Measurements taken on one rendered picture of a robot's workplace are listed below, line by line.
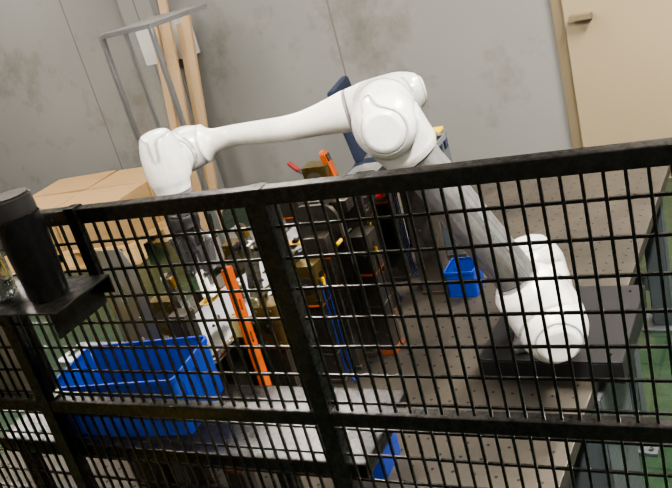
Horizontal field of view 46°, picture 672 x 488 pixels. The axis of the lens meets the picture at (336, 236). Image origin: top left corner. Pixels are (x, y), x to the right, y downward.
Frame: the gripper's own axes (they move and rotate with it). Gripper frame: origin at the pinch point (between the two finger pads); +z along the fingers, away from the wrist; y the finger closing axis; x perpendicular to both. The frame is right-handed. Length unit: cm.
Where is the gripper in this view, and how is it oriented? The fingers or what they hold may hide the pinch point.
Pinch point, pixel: (206, 283)
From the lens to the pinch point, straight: 207.2
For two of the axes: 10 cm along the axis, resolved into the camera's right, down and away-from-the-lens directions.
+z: 2.5, 9.0, 3.6
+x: -3.9, 4.3, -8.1
